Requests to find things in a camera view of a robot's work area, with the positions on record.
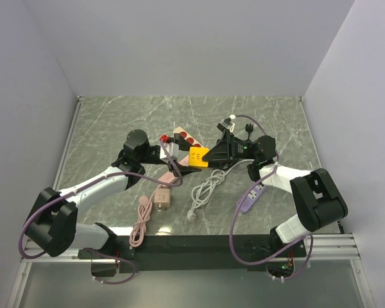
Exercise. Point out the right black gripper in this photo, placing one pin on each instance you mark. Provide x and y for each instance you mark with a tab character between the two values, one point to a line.
223	154

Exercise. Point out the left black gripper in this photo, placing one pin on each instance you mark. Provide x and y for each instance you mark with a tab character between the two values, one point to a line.
172	165

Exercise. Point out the yellow cube socket adapter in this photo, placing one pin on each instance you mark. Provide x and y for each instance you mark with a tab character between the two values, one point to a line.
195	158

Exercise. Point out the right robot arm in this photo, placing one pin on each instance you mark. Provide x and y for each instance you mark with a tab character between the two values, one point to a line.
318	201

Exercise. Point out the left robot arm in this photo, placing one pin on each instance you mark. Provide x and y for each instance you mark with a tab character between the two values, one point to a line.
52	223

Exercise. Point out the beige red power strip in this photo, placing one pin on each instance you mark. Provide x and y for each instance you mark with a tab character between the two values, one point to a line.
190	139

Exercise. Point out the pink cube adapter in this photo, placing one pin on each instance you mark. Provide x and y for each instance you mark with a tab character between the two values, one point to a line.
162	198

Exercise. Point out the purple power strip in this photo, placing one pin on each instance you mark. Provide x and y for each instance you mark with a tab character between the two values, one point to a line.
251	198

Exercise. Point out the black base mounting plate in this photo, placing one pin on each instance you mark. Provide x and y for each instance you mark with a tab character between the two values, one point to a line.
191	252

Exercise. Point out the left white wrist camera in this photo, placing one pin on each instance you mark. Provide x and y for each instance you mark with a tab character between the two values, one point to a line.
166	149

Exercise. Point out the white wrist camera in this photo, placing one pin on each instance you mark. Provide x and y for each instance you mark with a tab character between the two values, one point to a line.
166	149
227	124

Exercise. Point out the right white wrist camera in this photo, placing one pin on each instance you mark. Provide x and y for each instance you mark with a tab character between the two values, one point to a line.
227	124

